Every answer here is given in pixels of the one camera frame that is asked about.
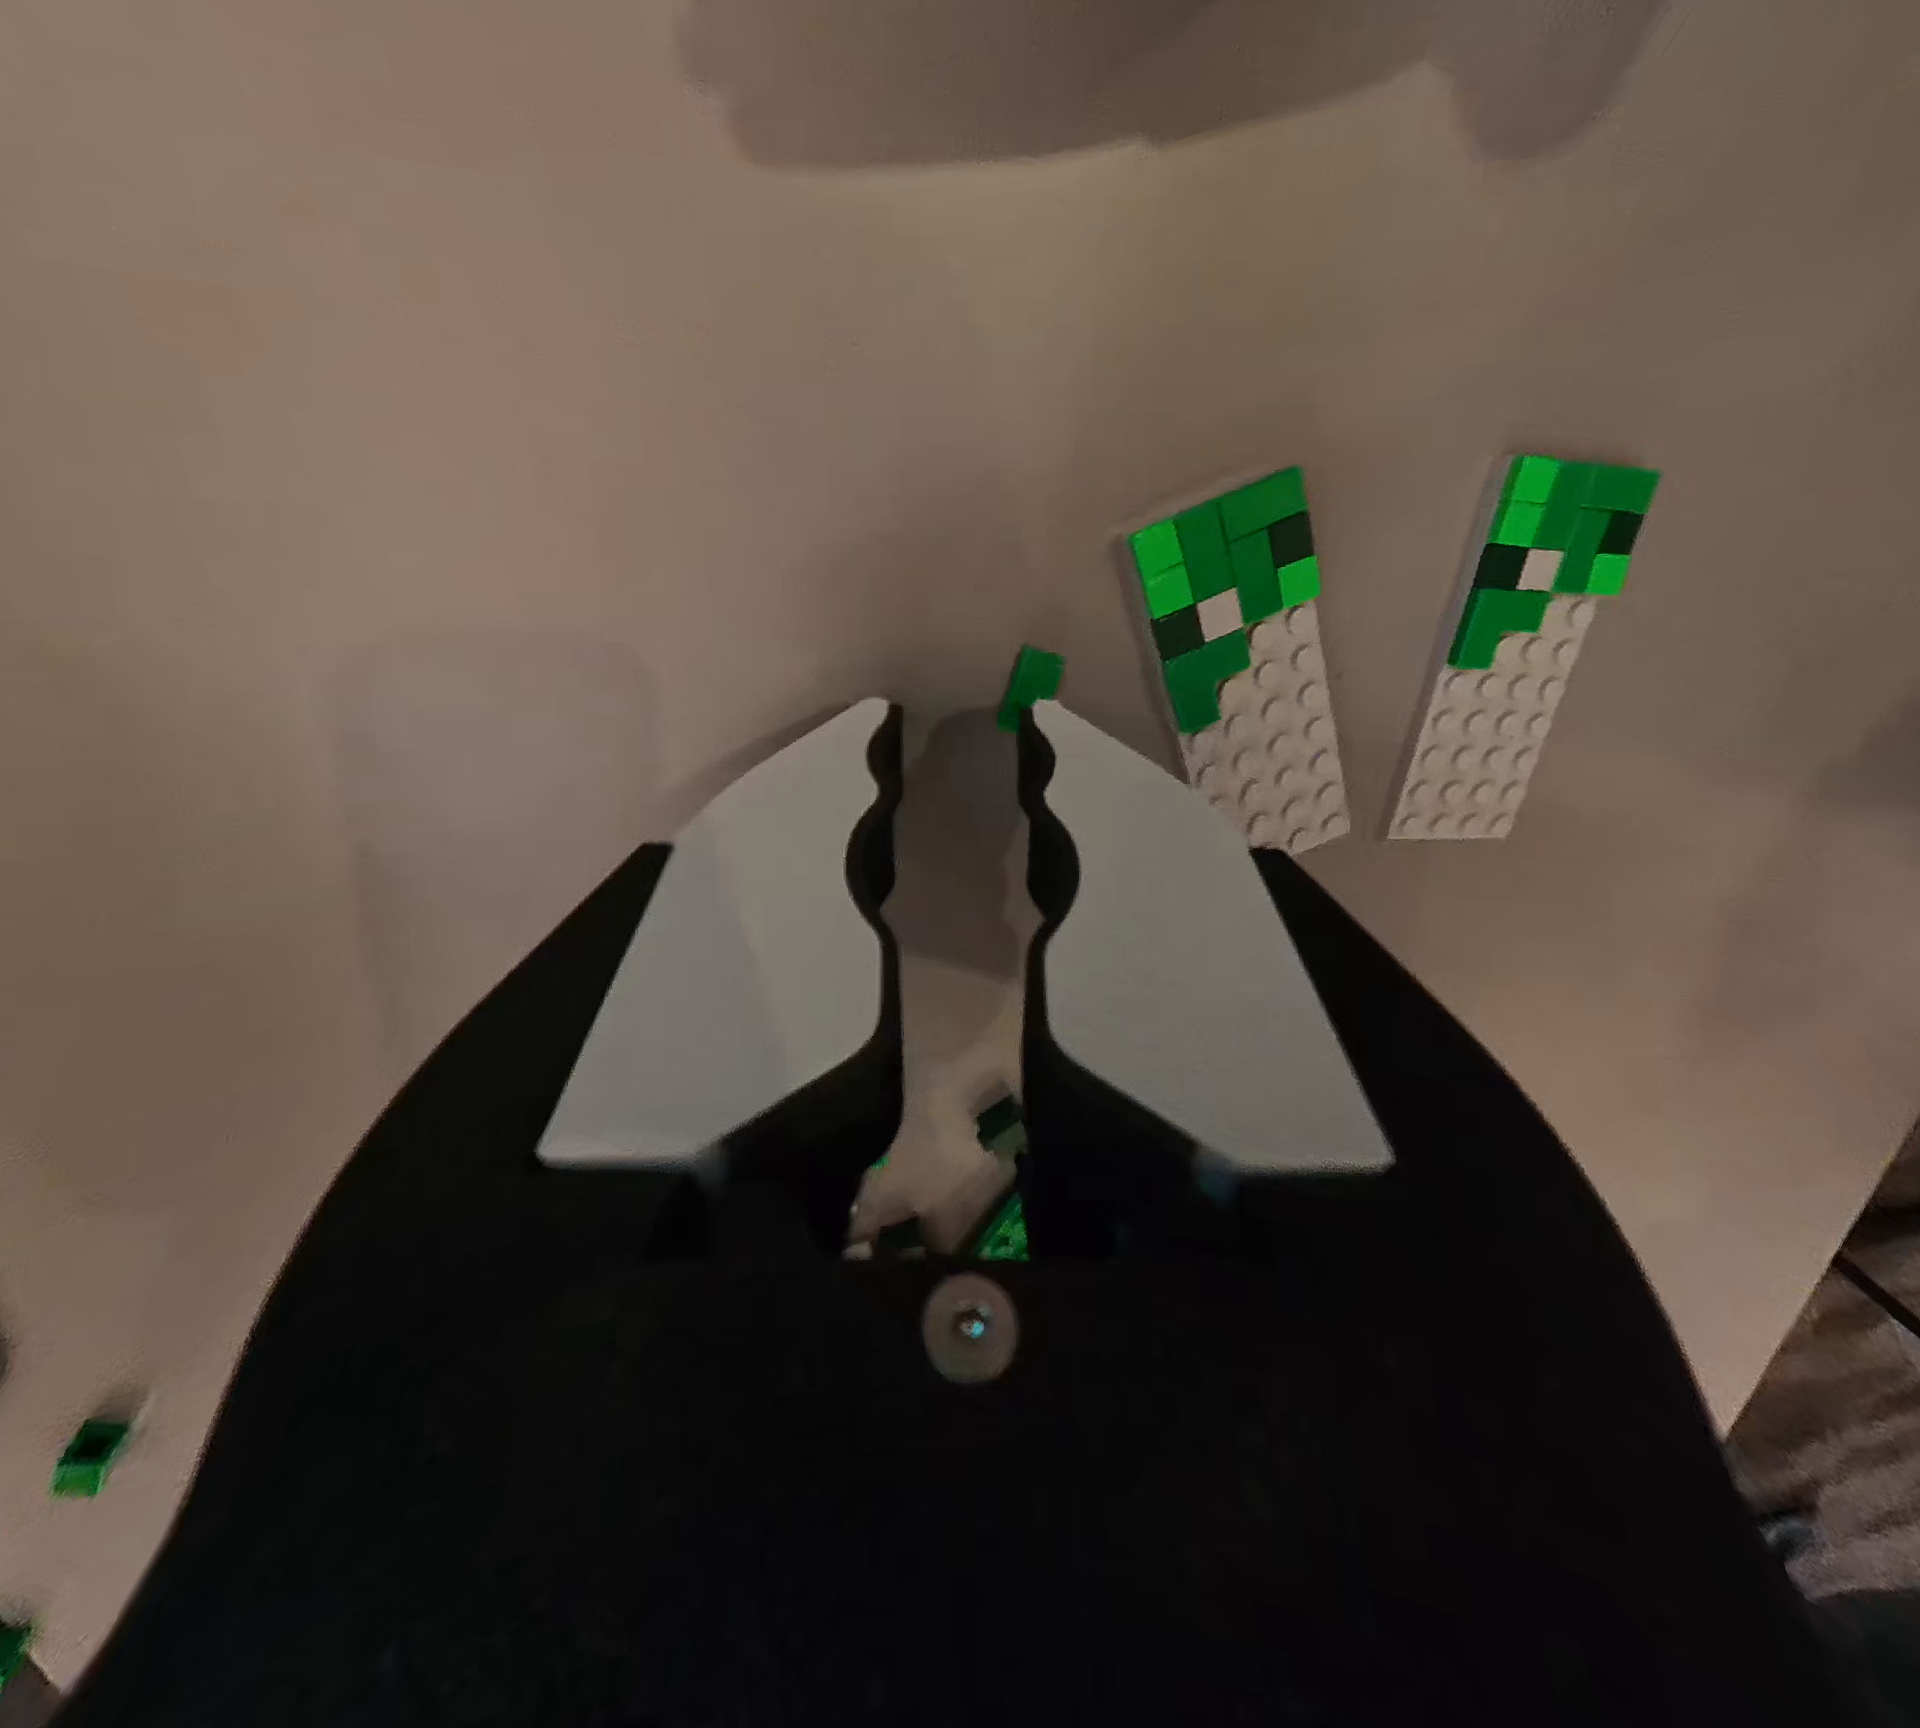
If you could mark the grey studded plate green tiles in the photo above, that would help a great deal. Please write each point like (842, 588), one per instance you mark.
(1478, 753)
(1275, 739)

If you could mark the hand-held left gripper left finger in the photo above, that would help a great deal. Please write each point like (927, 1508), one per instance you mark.
(721, 978)

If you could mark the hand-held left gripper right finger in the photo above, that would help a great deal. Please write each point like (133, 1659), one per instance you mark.
(1184, 978)

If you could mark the pile of small green tiles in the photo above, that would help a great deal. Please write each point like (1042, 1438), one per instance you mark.
(1003, 1226)

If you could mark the bright green square tile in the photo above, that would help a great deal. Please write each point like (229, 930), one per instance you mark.
(1032, 678)

